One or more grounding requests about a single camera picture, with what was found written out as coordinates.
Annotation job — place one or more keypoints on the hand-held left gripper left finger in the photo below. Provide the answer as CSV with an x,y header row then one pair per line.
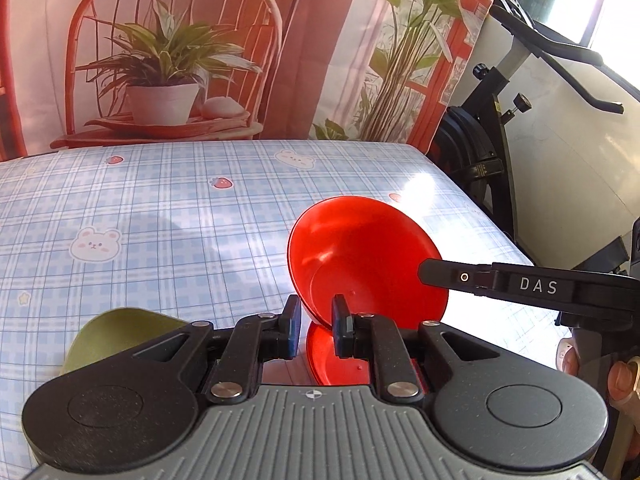
x,y
294,330

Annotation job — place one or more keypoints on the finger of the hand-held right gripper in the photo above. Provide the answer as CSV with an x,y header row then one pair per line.
x,y
500,282

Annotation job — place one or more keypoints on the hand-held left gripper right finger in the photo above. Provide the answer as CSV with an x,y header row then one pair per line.
x,y
342,332

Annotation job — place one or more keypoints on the red bowl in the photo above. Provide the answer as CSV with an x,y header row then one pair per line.
x,y
360,250
327,360

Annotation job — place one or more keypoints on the person's right hand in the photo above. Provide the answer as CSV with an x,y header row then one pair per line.
x,y
622,380

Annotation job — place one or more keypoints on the black exercise bike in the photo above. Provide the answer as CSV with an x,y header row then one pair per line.
x,y
465,150

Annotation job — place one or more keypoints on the green square plate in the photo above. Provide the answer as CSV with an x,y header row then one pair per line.
x,y
115,332

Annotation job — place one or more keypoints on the blue plaid tablecloth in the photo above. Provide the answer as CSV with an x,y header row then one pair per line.
x,y
150,200

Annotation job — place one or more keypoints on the printed room backdrop cloth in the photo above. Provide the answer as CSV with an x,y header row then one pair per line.
x,y
310,60

